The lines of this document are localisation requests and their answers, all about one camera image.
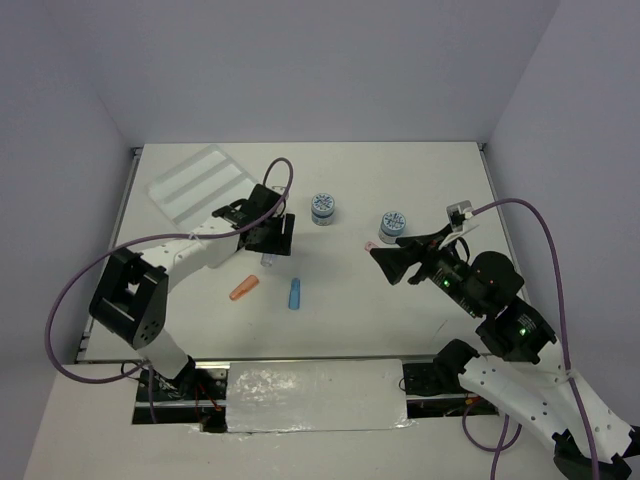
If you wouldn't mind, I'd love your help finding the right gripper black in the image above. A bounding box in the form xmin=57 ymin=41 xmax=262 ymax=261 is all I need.
xmin=367 ymin=222 xmax=482 ymax=315

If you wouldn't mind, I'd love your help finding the clear spray bottle blue cap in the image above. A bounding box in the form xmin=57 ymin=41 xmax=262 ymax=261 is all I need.
xmin=260 ymin=253 xmax=277 ymax=268

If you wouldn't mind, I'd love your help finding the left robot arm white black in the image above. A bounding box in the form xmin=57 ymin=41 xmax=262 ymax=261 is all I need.
xmin=89 ymin=184 xmax=295 ymax=399

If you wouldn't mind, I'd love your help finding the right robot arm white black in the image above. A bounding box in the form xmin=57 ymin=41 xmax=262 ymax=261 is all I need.
xmin=369 ymin=227 xmax=639 ymax=479

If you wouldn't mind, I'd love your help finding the blue white round jar right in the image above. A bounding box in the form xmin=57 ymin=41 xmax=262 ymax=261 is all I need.
xmin=378 ymin=211 xmax=407 ymax=244

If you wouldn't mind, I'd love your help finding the blue white round jar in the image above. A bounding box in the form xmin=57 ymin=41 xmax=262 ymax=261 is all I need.
xmin=311 ymin=193 xmax=335 ymax=226
xmin=378 ymin=211 xmax=407 ymax=244

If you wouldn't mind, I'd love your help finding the orange translucent cap case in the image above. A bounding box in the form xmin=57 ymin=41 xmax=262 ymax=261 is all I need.
xmin=229 ymin=275 xmax=260 ymax=301

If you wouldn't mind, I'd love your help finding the blue white round jar left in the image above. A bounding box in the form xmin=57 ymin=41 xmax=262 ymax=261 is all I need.
xmin=311 ymin=193 xmax=335 ymax=226

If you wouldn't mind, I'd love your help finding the blue translucent cap case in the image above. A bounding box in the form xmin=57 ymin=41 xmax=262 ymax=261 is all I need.
xmin=288 ymin=278 xmax=301 ymax=310

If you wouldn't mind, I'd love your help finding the white compartment tray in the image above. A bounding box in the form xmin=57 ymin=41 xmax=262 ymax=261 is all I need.
xmin=146 ymin=144 xmax=258 ymax=233

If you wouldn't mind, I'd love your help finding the silver foil covered panel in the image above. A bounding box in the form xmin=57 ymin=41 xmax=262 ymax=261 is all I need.
xmin=226 ymin=359 xmax=411 ymax=433

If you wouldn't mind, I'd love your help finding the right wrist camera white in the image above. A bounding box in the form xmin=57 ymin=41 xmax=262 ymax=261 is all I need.
xmin=440 ymin=200 xmax=478 ymax=249

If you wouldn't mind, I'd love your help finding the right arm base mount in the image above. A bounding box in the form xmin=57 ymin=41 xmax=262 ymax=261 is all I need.
xmin=398 ymin=362 xmax=497 ymax=419

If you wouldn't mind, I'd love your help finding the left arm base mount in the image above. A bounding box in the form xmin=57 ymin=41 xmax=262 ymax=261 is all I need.
xmin=126 ymin=366 xmax=229 ymax=434

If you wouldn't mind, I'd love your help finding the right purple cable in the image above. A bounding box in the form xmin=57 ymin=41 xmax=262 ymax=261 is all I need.
xmin=462 ymin=198 xmax=601 ymax=480

